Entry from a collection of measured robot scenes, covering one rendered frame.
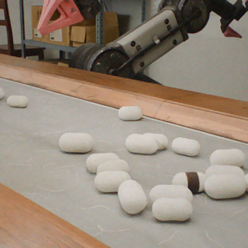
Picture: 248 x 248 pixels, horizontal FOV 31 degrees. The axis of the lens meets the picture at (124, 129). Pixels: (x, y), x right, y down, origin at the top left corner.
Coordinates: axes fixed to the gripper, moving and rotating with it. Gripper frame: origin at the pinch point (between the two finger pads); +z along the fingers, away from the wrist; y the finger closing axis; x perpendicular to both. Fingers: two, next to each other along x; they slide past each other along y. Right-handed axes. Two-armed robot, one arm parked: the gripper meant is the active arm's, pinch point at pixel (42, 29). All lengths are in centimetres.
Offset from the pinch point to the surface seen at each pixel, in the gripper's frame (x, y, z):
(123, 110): 6.4, 21.9, 7.4
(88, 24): 128, -210, -126
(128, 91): 10.1, 15.7, 1.6
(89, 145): -1.4, 29.8, 17.1
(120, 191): -6.1, 41.9, 21.6
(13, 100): 1.7, 5.5, 13.6
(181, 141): 2.9, 36.5, 10.9
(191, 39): 144, -125, -138
